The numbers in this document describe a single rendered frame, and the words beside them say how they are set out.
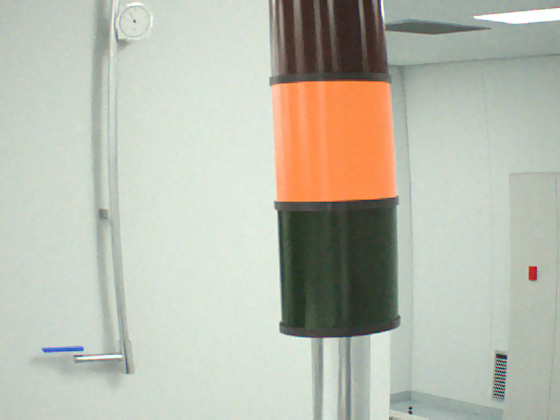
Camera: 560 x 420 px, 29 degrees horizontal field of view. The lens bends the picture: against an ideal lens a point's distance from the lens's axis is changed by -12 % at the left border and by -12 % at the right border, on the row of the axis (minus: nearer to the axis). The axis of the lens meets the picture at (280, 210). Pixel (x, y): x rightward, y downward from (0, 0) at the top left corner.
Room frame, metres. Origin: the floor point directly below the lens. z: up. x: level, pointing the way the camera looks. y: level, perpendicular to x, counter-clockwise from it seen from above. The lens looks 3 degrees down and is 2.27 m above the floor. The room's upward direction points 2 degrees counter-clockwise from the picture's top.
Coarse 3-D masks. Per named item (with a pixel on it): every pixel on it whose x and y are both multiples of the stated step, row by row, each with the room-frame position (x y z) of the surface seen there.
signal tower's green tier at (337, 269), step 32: (288, 224) 0.47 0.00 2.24; (320, 224) 0.46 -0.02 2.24; (352, 224) 0.46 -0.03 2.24; (384, 224) 0.47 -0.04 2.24; (288, 256) 0.47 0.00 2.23; (320, 256) 0.46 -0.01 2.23; (352, 256) 0.46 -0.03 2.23; (384, 256) 0.47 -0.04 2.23; (288, 288) 0.47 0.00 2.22; (320, 288) 0.46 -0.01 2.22; (352, 288) 0.46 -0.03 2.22; (384, 288) 0.47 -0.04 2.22; (288, 320) 0.47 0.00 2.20; (320, 320) 0.46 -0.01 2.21; (352, 320) 0.46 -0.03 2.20; (384, 320) 0.47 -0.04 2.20
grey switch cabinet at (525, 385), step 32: (512, 192) 7.95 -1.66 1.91; (544, 192) 7.59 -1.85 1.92; (512, 224) 7.96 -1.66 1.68; (544, 224) 7.60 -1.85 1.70; (512, 256) 7.97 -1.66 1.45; (544, 256) 7.60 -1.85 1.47; (512, 288) 7.96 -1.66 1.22; (544, 288) 7.59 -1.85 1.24; (512, 320) 7.95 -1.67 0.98; (544, 320) 7.58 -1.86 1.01; (512, 352) 7.93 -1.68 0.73; (544, 352) 7.56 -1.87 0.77; (512, 384) 7.90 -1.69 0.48; (544, 384) 7.53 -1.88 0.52; (512, 416) 7.87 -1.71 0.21; (544, 416) 7.49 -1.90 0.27
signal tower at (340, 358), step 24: (336, 72) 0.46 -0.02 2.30; (312, 336) 0.46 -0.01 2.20; (336, 336) 0.46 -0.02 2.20; (360, 336) 0.47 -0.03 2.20; (312, 360) 0.48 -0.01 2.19; (336, 360) 0.47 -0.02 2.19; (360, 360) 0.47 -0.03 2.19; (312, 384) 0.48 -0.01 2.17; (336, 384) 0.47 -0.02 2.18; (360, 384) 0.47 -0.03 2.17; (312, 408) 0.48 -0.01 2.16; (336, 408) 0.47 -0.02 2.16; (360, 408) 0.47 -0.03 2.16
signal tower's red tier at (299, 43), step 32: (288, 0) 0.47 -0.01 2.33; (320, 0) 0.46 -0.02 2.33; (352, 0) 0.46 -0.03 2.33; (288, 32) 0.47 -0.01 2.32; (320, 32) 0.46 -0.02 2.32; (352, 32) 0.46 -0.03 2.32; (384, 32) 0.48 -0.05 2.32; (288, 64) 0.47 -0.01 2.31; (320, 64) 0.46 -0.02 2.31; (352, 64) 0.46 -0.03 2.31; (384, 64) 0.47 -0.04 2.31
